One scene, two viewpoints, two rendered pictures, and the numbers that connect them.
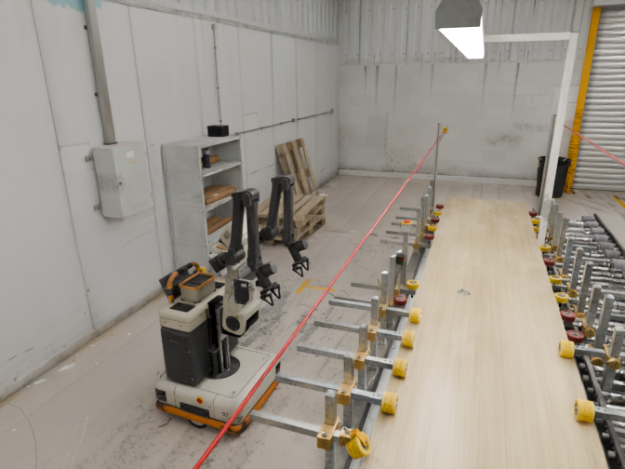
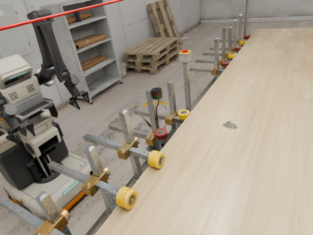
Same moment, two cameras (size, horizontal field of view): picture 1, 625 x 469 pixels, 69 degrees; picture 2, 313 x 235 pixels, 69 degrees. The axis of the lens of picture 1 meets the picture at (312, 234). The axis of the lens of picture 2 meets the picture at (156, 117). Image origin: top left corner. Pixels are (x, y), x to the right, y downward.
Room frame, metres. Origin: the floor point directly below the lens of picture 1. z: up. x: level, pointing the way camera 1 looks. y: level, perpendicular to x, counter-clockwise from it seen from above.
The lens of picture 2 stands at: (1.41, -0.80, 1.70)
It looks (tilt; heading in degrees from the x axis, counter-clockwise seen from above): 32 degrees down; 15
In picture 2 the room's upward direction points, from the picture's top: 9 degrees counter-clockwise
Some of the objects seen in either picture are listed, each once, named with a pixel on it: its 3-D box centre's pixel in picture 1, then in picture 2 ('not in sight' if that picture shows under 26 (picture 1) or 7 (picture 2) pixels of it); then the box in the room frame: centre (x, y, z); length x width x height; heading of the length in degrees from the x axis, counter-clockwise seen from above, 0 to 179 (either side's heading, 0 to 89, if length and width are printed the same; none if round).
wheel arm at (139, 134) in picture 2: (367, 302); (135, 133); (2.56, -0.34, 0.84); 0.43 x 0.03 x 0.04; 70
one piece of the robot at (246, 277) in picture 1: (250, 279); (34, 113); (2.60, 0.39, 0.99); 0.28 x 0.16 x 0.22; 157
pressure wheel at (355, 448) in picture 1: (358, 445); not in sight; (1.30, -0.16, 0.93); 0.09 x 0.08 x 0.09; 70
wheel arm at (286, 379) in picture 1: (331, 388); not in sight; (1.60, -0.07, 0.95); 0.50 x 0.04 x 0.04; 70
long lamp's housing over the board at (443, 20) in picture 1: (471, 41); not in sight; (2.45, -0.80, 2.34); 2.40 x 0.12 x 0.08; 160
